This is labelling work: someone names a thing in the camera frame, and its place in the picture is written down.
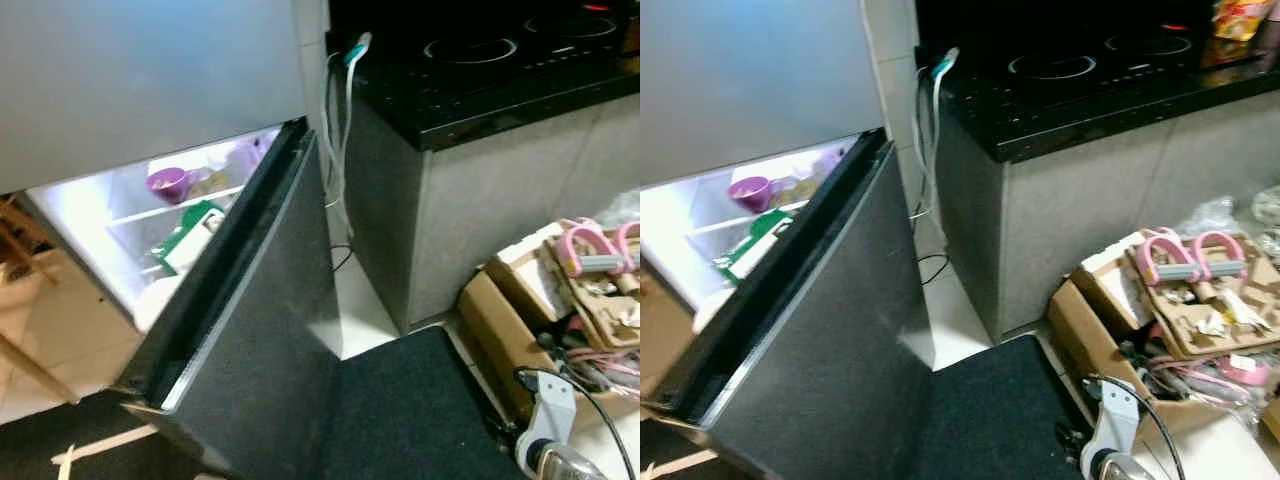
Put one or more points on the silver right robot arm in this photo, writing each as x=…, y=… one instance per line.
x=1125, y=470
x=565, y=468

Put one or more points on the white fridge shelf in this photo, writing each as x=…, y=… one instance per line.
x=170, y=210
x=720, y=225

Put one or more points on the silver fridge upper door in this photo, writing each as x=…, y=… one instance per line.
x=150, y=80
x=760, y=80

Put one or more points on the dark floor mat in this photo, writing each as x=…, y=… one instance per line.
x=420, y=410
x=1000, y=420

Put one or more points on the brown cardboard box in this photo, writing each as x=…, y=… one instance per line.
x=1085, y=330
x=495, y=330

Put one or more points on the black taped floor mat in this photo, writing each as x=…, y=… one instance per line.
x=670, y=450
x=60, y=440

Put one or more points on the pink plastic object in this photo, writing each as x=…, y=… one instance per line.
x=1240, y=372

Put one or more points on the pink slipper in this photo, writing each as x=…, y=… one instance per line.
x=628, y=240
x=1222, y=245
x=1160, y=250
x=580, y=240

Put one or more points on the grey counter cabinet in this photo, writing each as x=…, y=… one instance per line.
x=500, y=210
x=1080, y=220

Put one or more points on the clear plastic bag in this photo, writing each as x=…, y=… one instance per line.
x=1230, y=215

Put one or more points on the black counter top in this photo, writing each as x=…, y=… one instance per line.
x=470, y=110
x=1060, y=125

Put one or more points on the green white carton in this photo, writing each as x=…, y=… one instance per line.
x=755, y=248
x=190, y=240

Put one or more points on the purple plastic cup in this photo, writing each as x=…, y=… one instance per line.
x=748, y=193
x=168, y=185

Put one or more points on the black induction cooktop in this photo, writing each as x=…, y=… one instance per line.
x=500, y=45
x=1080, y=60

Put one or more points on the yellow snack bag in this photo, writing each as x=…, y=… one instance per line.
x=1240, y=18

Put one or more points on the wooden chair leg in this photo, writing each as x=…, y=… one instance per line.
x=35, y=370

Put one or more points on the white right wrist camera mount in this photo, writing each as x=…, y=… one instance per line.
x=550, y=415
x=1112, y=420

